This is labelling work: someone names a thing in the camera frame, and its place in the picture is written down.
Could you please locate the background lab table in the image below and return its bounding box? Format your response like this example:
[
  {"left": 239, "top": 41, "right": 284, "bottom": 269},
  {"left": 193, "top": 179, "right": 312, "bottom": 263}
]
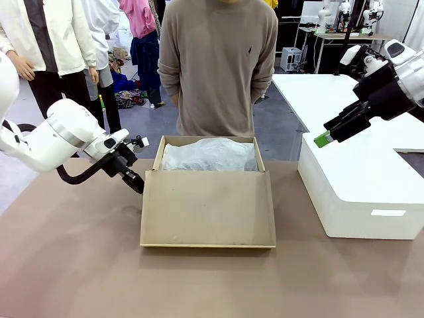
[{"left": 297, "top": 26, "right": 395, "bottom": 74}]

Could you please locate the white cardboard carton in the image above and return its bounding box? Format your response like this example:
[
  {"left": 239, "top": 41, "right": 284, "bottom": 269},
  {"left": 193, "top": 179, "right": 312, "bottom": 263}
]
[{"left": 114, "top": 26, "right": 135, "bottom": 50}]

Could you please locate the white tissue paper sheet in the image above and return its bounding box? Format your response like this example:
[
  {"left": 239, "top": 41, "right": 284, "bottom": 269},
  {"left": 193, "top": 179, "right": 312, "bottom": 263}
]
[{"left": 161, "top": 137, "right": 259, "bottom": 172}]

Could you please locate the white computer case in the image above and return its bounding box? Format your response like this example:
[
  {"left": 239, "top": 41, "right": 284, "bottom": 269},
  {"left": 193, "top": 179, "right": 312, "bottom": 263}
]
[{"left": 280, "top": 46, "right": 303, "bottom": 72}]

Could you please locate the person in beige sweater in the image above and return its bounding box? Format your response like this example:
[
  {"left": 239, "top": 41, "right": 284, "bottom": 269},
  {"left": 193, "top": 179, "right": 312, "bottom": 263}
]
[{"left": 157, "top": 0, "right": 279, "bottom": 137}]

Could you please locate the bystander in cream jacket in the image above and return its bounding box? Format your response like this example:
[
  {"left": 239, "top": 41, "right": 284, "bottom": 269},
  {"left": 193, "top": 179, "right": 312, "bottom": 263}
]
[{"left": 0, "top": 0, "right": 100, "bottom": 132}]

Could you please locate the person in pink hoodie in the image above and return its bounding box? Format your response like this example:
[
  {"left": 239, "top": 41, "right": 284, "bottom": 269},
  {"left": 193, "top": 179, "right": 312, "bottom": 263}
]
[{"left": 119, "top": 0, "right": 166, "bottom": 109}]

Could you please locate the white label sticker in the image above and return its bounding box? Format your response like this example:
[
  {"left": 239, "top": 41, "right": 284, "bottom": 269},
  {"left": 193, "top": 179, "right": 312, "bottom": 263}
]
[{"left": 370, "top": 209, "right": 407, "bottom": 217}]

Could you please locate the black stand pole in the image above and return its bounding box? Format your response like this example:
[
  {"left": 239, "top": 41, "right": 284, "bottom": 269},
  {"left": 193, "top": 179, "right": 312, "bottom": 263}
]
[{"left": 333, "top": 0, "right": 364, "bottom": 76}]

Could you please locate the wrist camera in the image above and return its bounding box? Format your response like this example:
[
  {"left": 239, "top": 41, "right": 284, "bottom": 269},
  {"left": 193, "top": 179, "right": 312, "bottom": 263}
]
[
  {"left": 125, "top": 134, "right": 150, "bottom": 154},
  {"left": 339, "top": 44, "right": 369, "bottom": 66}
]

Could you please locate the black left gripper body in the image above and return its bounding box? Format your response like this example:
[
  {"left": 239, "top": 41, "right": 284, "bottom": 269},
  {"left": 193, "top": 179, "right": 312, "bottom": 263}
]
[{"left": 101, "top": 142, "right": 138, "bottom": 182}]

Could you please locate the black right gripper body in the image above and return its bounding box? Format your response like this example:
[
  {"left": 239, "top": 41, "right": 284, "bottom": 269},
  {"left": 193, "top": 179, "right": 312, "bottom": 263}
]
[{"left": 352, "top": 61, "right": 417, "bottom": 122}]

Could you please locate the white foam block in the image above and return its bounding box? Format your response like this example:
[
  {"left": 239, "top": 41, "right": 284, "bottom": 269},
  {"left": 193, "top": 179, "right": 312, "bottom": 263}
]
[{"left": 297, "top": 131, "right": 424, "bottom": 240}]

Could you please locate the cardboard shoe box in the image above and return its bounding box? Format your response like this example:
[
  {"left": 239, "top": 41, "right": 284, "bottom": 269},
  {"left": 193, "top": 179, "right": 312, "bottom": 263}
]
[{"left": 139, "top": 134, "right": 277, "bottom": 249}]

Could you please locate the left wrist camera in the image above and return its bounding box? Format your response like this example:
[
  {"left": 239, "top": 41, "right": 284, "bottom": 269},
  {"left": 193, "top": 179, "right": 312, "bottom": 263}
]
[{"left": 125, "top": 134, "right": 150, "bottom": 154}]

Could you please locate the bystander in grey shorts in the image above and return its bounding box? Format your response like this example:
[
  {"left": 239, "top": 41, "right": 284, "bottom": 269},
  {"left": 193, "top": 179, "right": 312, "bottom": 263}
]
[{"left": 82, "top": 0, "right": 123, "bottom": 134}]

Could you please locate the white board panel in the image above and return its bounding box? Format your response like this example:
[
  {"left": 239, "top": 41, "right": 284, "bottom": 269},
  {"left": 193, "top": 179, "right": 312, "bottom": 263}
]
[{"left": 299, "top": 1, "right": 329, "bottom": 25}]

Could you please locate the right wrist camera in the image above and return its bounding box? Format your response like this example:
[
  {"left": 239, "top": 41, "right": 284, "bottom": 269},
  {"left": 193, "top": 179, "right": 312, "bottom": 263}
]
[{"left": 339, "top": 44, "right": 369, "bottom": 66}]

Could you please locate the pile of colourful clothes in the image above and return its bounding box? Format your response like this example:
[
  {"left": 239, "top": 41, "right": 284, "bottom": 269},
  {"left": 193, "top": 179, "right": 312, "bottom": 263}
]
[{"left": 109, "top": 46, "right": 148, "bottom": 109}]

